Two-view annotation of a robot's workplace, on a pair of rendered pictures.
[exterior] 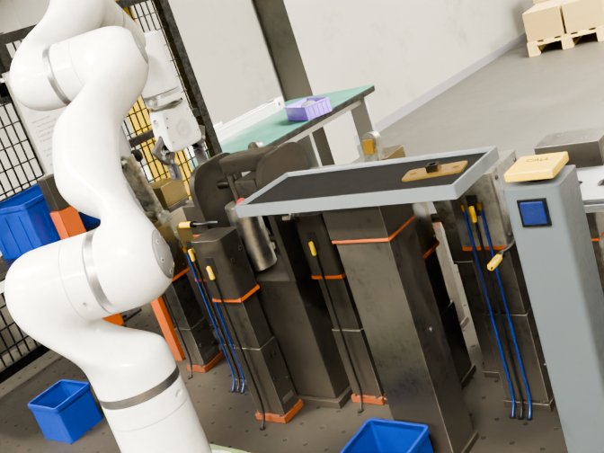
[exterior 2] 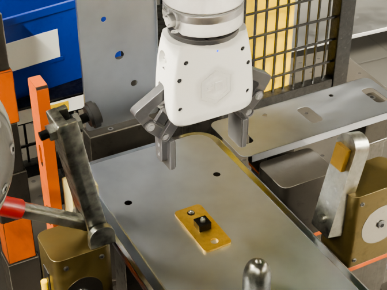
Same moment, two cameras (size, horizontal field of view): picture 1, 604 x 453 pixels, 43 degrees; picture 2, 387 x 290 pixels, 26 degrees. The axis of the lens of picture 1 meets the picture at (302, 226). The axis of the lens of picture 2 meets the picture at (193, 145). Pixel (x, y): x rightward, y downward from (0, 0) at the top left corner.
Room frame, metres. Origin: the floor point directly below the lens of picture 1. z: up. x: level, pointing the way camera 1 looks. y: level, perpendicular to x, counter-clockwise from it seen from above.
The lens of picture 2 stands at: (1.03, -0.06, 1.67)
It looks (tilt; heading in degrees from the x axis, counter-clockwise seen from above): 35 degrees down; 20
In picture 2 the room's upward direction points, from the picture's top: straight up
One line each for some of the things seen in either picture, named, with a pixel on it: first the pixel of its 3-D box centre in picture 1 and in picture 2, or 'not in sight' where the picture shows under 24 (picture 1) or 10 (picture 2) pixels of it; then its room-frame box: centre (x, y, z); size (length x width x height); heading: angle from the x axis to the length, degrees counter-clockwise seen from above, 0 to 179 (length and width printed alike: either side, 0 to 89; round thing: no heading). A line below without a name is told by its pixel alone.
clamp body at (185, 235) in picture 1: (223, 304); not in sight; (1.50, 0.21, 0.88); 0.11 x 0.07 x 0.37; 138
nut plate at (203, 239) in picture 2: not in sight; (202, 224); (1.77, 0.20, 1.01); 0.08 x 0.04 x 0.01; 48
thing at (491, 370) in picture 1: (478, 301); not in sight; (1.21, -0.25, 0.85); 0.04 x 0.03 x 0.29; 48
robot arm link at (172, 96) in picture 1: (163, 98); (201, 11); (1.77, 0.20, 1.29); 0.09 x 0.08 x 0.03; 138
